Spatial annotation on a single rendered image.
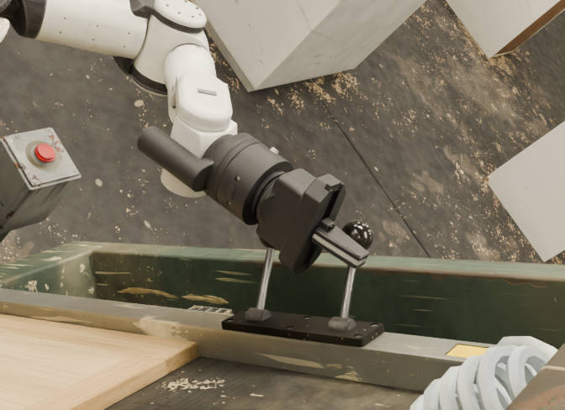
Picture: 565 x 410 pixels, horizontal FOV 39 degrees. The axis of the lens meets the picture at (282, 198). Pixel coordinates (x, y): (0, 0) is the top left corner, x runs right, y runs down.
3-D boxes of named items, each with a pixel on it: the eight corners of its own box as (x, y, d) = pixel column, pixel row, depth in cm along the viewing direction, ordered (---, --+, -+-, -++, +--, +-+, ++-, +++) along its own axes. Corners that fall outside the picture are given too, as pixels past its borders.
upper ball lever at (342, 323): (335, 338, 91) (353, 224, 94) (364, 341, 89) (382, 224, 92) (317, 333, 88) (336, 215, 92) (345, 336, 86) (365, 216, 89)
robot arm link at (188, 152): (254, 207, 102) (192, 161, 106) (277, 135, 96) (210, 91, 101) (192, 234, 93) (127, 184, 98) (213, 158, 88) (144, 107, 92)
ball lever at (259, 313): (254, 328, 99) (273, 223, 102) (278, 331, 96) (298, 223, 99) (234, 322, 96) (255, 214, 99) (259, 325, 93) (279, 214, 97)
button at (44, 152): (44, 146, 152) (50, 140, 151) (55, 164, 151) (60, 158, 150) (27, 150, 149) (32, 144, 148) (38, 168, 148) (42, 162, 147)
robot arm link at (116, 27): (166, 64, 129) (23, 33, 117) (192, -9, 122) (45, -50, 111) (183, 102, 121) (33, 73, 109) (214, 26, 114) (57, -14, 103)
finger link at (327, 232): (355, 265, 86) (311, 233, 89) (370, 257, 89) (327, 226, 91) (360, 254, 86) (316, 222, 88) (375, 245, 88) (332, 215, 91)
